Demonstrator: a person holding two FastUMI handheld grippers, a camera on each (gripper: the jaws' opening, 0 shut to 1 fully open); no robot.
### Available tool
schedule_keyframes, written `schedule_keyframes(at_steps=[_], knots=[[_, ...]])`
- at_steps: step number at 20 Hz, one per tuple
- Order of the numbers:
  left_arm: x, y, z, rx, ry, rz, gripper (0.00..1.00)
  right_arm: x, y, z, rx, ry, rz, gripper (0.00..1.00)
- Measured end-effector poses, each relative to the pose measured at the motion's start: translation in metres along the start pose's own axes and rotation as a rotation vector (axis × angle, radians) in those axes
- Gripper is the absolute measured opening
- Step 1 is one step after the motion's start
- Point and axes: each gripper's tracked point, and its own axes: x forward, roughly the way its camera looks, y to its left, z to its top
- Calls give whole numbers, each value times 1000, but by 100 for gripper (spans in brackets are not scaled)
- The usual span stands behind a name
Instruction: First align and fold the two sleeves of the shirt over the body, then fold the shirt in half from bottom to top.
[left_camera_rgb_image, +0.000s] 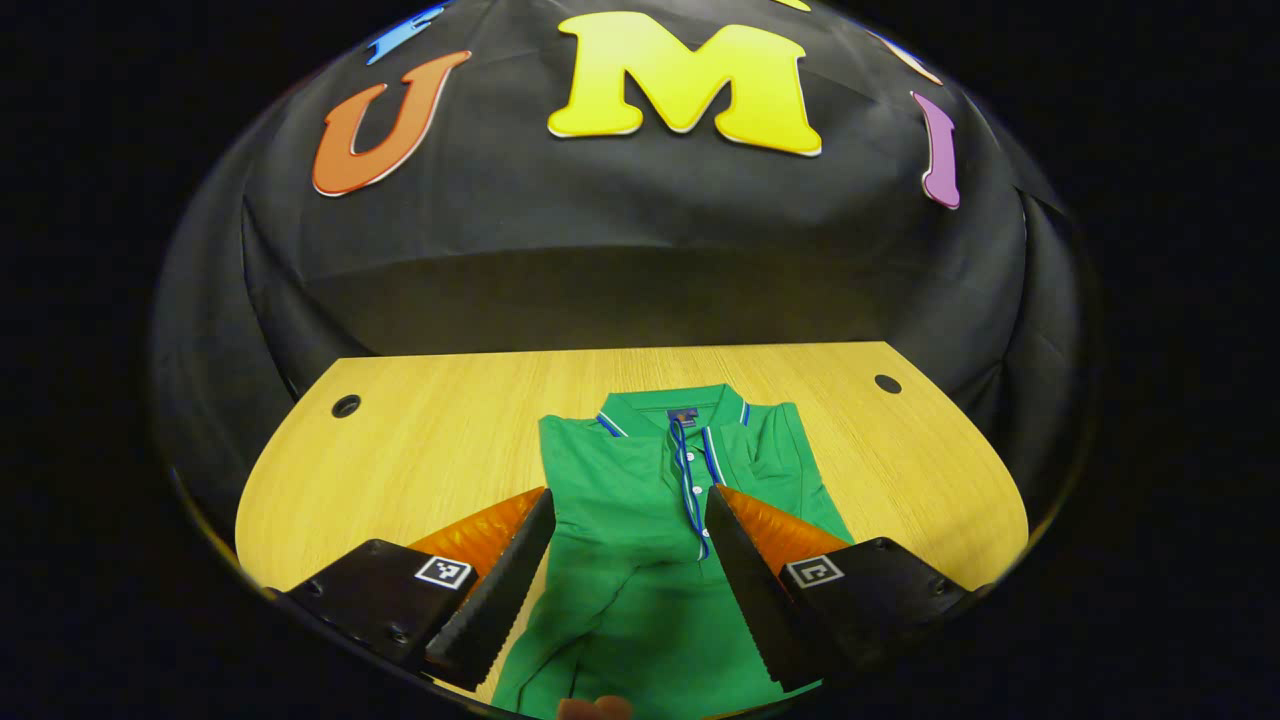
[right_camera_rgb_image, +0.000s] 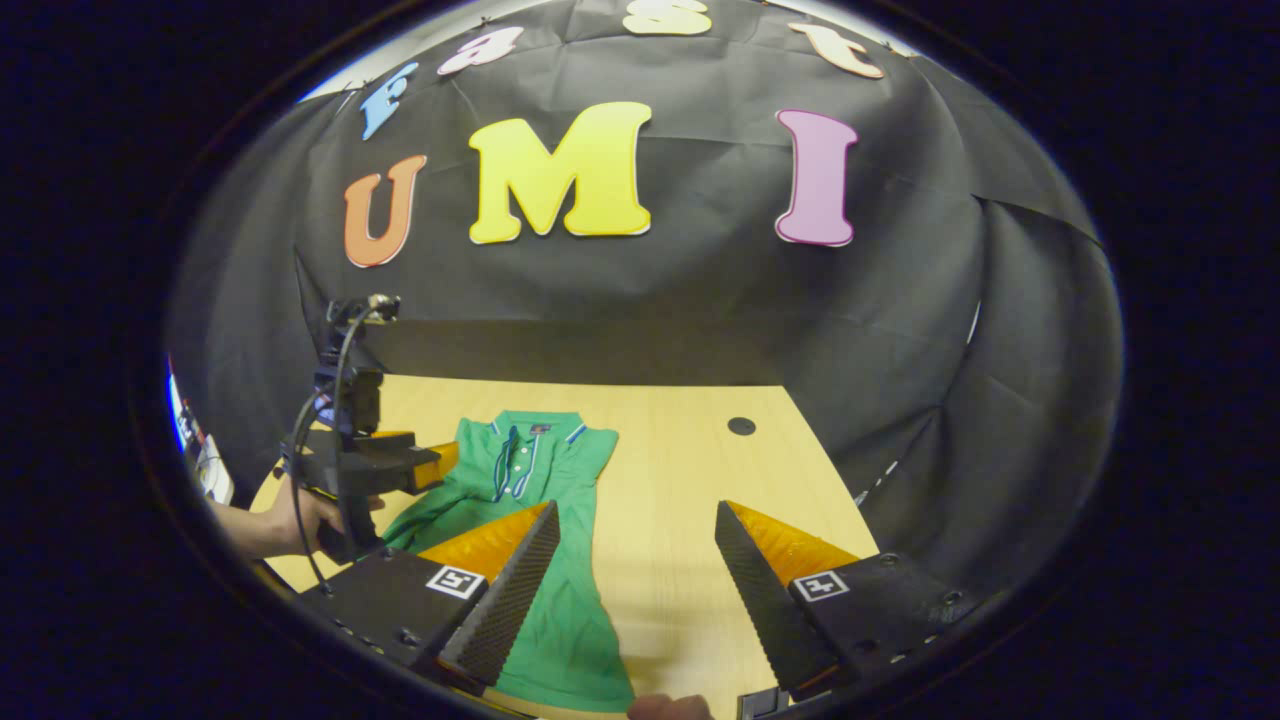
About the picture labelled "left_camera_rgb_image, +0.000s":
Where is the black backdrop cloth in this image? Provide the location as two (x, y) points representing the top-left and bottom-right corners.
(150, 0), (1096, 541)

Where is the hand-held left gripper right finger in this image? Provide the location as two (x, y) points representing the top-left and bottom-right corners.
(704, 484), (976, 693)

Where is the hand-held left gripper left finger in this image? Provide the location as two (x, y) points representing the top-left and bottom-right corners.
(285, 487), (557, 693)

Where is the green T-shirt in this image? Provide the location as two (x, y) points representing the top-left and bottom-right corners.
(490, 383), (856, 720)

